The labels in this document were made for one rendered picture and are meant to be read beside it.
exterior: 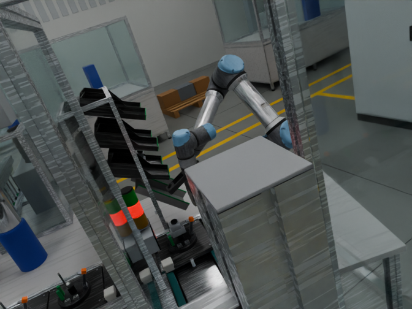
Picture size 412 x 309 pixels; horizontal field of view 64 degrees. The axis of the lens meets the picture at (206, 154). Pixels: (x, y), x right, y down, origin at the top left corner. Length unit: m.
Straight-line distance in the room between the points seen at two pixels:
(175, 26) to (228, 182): 10.36
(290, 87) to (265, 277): 0.33
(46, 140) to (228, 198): 0.36
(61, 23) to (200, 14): 4.00
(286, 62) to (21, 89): 0.35
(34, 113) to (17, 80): 0.04
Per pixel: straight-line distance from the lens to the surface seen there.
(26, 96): 0.48
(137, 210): 1.18
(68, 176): 0.51
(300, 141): 0.53
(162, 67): 10.33
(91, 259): 1.97
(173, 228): 1.49
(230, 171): 0.20
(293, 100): 0.50
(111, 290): 1.50
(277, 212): 0.20
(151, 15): 10.30
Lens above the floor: 1.91
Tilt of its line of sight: 24 degrees down
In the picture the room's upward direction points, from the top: 18 degrees counter-clockwise
